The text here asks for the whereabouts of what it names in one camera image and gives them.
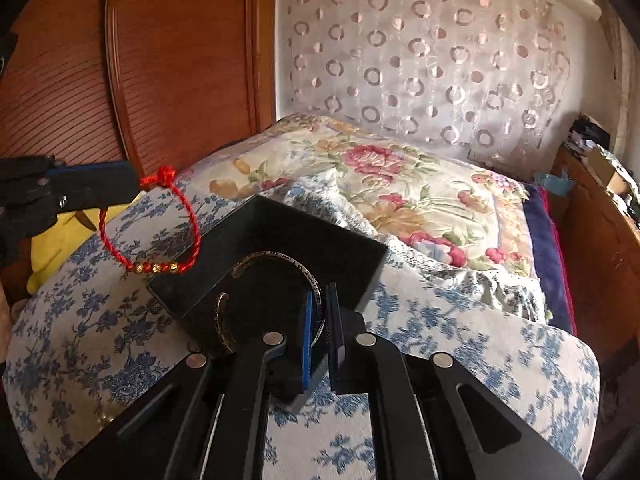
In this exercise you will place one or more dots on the yellow cloth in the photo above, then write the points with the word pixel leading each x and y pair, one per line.
pixel 50 249

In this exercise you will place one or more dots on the sheer curtain with circles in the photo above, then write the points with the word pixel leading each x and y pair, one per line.
pixel 490 81

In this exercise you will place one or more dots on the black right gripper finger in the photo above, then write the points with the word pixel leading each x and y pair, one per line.
pixel 361 362
pixel 94 186

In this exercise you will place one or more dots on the pink floral pillow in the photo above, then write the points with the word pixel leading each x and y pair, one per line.
pixel 460 225

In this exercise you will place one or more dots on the red string bracelet gold beads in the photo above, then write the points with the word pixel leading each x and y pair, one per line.
pixel 164 178

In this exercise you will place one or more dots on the wooden headboard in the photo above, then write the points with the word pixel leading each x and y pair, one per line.
pixel 155 82

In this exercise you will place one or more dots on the black open jewelry box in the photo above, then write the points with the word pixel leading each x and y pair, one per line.
pixel 333 254

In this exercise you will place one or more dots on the antique metal bangle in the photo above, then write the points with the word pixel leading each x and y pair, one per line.
pixel 268 292

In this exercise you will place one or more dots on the wooden side cabinet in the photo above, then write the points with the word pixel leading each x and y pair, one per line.
pixel 600 247

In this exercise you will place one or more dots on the clutter on cabinet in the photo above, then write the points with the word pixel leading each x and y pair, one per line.
pixel 594 143

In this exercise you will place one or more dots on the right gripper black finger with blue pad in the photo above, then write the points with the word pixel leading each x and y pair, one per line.
pixel 236 440

